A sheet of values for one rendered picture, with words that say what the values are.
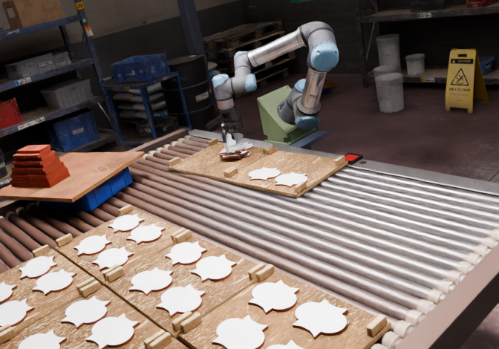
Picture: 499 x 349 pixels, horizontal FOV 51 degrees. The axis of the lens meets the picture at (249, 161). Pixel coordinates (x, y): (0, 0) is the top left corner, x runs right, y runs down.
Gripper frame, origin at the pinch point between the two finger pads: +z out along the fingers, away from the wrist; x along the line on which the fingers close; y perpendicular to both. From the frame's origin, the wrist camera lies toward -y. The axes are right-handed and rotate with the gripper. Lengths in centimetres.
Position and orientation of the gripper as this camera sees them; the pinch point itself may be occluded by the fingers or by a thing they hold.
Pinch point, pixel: (231, 148)
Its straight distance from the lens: 249.1
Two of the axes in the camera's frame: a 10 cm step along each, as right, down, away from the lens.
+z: 1.9, 9.2, 3.5
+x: 3.2, -4.0, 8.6
